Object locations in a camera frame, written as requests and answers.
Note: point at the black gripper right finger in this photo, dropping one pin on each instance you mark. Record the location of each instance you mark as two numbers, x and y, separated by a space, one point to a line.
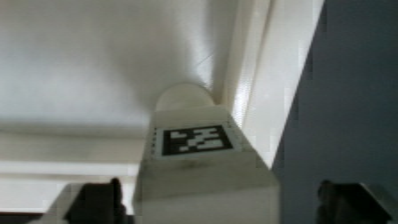
349 205

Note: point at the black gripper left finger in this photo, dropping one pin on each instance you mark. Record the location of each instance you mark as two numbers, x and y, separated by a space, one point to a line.
88 204

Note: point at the white square tabletop part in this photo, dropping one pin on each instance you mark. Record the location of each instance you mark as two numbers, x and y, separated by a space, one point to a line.
95 54

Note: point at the white leg with tag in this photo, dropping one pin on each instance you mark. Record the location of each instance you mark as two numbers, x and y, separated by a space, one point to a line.
205 183

